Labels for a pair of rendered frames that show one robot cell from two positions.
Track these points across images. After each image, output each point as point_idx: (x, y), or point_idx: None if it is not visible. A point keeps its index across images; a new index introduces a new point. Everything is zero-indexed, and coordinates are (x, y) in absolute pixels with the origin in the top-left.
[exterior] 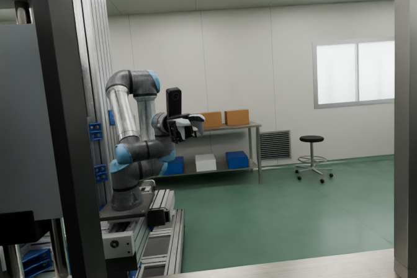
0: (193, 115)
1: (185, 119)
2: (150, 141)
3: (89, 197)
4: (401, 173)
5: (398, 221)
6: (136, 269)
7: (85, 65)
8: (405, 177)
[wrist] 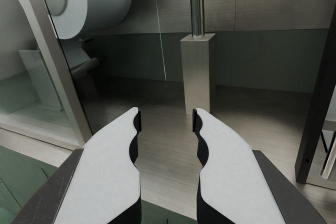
0: (94, 192)
1: (203, 116)
2: None
3: (324, 62)
4: (69, 88)
5: (80, 121)
6: None
7: None
8: (72, 88)
